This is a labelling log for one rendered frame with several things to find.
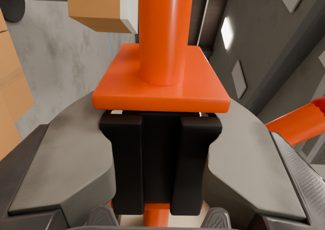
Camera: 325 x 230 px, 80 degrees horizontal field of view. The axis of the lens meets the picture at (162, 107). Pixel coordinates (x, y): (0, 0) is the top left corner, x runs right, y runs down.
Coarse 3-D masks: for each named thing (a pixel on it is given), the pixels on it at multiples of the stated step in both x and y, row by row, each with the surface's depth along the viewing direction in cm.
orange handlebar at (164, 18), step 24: (144, 0) 7; (168, 0) 7; (144, 24) 8; (168, 24) 7; (144, 48) 8; (168, 48) 8; (144, 72) 9; (168, 72) 9; (144, 216) 16; (168, 216) 16
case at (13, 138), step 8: (0, 96) 37; (0, 104) 37; (0, 112) 37; (8, 112) 39; (0, 120) 38; (8, 120) 39; (0, 128) 38; (8, 128) 40; (0, 136) 38; (8, 136) 40; (16, 136) 42; (0, 144) 38; (8, 144) 40; (16, 144) 42; (0, 152) 38; (8, 152) 40; (0, 160) 38
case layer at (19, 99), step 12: (0, 12) 85; (0, 24) 86; (0, 36) 86; (0, 48) 86; (12, 48) 93; (0, 60) 86; (12, 60) 93; (0, 72) 86; (12, 72) 93; (0, 84) 87; (12, 84) 94; (24, 84) 102; (12, 96) 94; (24, 96) 102; (12, 108) 94; (24, 108) 103
